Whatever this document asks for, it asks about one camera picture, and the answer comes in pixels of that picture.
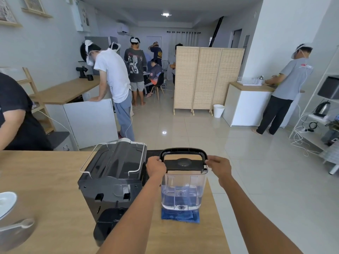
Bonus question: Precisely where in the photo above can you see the white dish rack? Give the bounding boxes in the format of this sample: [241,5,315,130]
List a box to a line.
[236,77,265,86]

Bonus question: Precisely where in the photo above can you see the white waste bin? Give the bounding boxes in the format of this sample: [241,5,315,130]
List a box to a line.
[213,104,225,119]

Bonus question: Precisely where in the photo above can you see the white cabinet with wooden top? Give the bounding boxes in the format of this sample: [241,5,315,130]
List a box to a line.
[222,81,301,127]

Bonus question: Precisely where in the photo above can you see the black coffee machine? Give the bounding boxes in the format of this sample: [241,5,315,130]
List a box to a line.
[77,138,148,231]

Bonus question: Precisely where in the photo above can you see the grey spoon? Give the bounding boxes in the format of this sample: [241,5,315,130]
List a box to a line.
[0,218,35,232]

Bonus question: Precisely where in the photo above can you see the long wooden counter white front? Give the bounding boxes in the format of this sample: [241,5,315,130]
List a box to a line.
[29,75,120,150]

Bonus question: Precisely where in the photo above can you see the small framed picture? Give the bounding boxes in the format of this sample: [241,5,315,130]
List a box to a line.
[21,0,53,19]

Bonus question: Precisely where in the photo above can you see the black staircase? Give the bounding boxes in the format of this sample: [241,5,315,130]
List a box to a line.
[208,16,224,48]

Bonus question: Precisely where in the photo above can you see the black chair wooden legs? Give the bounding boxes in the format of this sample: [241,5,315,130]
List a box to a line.
[150,72,165,100]

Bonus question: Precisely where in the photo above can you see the steel electric kettle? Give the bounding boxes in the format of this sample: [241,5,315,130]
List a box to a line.
[313,101,332,118]

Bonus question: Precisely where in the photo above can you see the person's left hand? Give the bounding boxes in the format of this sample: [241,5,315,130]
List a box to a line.
[146,156,167,183]

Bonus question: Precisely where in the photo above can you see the white wall cabinet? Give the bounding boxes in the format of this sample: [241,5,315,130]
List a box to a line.
[71,0,92,34]

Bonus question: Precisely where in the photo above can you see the blue folded cloth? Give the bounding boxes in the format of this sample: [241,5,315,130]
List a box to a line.
[161,207,201,223]

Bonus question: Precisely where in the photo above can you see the large framed picture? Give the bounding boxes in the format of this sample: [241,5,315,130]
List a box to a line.
[0,0,23,27]

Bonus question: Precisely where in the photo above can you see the person's right hand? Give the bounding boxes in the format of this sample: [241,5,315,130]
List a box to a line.
[205,155,233,186]

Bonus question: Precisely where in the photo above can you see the grey door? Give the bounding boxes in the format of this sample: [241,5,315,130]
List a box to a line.
[231,29,243,49]

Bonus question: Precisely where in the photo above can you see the grey refrigerator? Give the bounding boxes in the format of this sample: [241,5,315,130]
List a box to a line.
[84,36,119,76]

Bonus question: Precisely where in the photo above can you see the woven folding screen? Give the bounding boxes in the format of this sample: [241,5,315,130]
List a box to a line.
[173,46,245,116]

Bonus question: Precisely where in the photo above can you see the white curtain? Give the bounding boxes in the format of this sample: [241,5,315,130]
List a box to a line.
[166,31,200,48]

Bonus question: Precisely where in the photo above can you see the grey storage box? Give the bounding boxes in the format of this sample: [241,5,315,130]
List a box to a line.
[47,131,72,152]

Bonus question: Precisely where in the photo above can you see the white metal shelf unit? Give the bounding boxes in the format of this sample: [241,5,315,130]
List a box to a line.
[288,44,339,175]

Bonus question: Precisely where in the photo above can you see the black box appliance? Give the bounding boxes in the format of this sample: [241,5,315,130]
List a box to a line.
[317,75,339,100]

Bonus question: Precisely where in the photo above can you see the white floor cable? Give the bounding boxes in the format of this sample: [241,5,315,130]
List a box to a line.
[287,103,322,157]

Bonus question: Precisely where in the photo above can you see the person's right forearm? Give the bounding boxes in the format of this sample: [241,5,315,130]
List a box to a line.
[218,175,304,254]

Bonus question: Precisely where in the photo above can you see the clear water tank black lid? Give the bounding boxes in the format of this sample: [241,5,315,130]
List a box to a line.
[159,148,209,211]

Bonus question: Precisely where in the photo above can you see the wooden ladder shelf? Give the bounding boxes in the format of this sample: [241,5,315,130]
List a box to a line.
[15,67,56,135]

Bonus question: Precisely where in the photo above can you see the person's left forearm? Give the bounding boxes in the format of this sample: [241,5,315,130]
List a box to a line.
[96,176,165,254]

